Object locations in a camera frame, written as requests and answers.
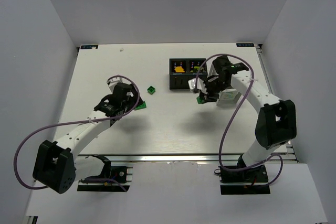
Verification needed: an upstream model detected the dark green long lego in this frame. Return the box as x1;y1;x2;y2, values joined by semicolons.
135;101;146;110

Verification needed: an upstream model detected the lime long lego brick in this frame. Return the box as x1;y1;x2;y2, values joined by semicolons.
193;66;201;73

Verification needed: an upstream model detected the dark green small square lego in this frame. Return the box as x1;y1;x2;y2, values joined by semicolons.
147;86;156;95

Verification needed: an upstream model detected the orange rounded lego brick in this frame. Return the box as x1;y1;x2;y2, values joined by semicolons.
174;66;185;73

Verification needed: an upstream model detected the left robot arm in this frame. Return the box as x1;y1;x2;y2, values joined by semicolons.
33;81;141;194

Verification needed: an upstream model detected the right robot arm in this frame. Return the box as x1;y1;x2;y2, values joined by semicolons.
196;54;297;172

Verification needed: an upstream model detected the white two-slot container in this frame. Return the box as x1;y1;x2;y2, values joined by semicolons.
208;62;247;107

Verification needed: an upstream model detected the black two-slot container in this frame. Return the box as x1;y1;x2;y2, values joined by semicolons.
169;58;205;90

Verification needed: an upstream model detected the blue table label right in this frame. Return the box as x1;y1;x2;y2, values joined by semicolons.
236;42;255;48

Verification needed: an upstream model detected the blue table label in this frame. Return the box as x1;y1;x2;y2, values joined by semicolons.
236;42;255;48
80;45;98;50

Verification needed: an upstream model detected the blue table label left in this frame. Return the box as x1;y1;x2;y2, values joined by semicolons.
80;45;98;50

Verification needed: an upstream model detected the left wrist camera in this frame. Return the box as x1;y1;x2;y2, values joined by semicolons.
107;75;123;93

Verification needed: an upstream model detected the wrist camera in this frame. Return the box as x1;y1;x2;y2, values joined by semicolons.
188;78;207;94
107;75;123;93

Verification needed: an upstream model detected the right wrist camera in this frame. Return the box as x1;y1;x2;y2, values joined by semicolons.
188;78;207;94

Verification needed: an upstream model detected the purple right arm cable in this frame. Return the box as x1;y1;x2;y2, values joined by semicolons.
194;54;284;188

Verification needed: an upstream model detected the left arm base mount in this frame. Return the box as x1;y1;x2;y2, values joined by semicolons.
75;155;133;193

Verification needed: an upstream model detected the aluminium table front rail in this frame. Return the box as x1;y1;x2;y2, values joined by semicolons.
81;153;297;162

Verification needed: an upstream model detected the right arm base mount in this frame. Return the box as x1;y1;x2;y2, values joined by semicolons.
214;165;270;195

